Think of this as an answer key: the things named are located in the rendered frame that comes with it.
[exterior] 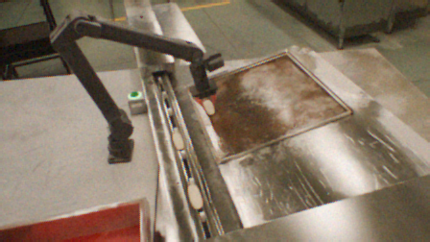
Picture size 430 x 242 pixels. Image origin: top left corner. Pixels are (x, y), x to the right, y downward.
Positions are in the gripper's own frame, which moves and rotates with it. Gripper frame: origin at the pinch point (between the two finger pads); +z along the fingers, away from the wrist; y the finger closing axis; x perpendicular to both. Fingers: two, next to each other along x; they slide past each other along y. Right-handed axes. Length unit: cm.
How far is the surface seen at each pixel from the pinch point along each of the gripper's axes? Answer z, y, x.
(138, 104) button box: -0.9, -28.0, 16.6
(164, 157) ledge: 1.0, -21.4, -19.2
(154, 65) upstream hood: -3.3, -17.6, 41.7
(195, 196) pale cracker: 2.3, -14.5, -39.7
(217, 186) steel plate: 7.6, -7.1, -34.5
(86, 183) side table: 0, -50, -20
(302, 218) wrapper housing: -40, 2, -84
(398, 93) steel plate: 23, 83, -6
